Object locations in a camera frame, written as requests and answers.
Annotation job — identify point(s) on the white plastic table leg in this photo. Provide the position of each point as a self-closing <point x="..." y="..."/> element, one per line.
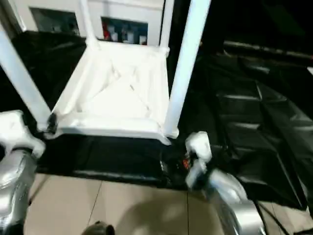
<point x="89" y="24"/>
<point x="166" y="24"/>
<point x="188" y="61"/>
<point x="22" y="78"/>

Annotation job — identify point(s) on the white plastic table top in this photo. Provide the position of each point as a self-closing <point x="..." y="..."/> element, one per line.
<point x="117" y="98"/>

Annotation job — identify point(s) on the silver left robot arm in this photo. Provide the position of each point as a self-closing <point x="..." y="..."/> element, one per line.
<point x="14" y="183"/>

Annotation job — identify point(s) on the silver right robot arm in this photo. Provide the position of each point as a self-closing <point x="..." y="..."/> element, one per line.
<point x="232" y="200"/>

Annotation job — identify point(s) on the black mat cloth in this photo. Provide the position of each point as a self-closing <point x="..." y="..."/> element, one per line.
<point x="244" y="122"/>

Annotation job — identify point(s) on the white display cabinet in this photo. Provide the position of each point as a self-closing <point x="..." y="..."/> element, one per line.
<point x="122" y="9"/>

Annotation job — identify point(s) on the long black rod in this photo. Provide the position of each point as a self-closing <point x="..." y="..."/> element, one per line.
<point x="269" y="49"/>

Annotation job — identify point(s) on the dark tall cabinet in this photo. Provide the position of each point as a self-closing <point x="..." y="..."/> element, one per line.
<point x="244" y="17"/>

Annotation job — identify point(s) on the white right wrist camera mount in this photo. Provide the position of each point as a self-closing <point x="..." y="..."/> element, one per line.
<point x="199" y="147"/>

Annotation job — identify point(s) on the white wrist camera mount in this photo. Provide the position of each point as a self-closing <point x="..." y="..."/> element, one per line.
<point x="14" y="129"/>
<point x="199" y="147"/>

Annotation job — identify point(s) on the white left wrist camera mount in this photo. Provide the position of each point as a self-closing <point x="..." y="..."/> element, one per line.
<point x="14" y="129"/>

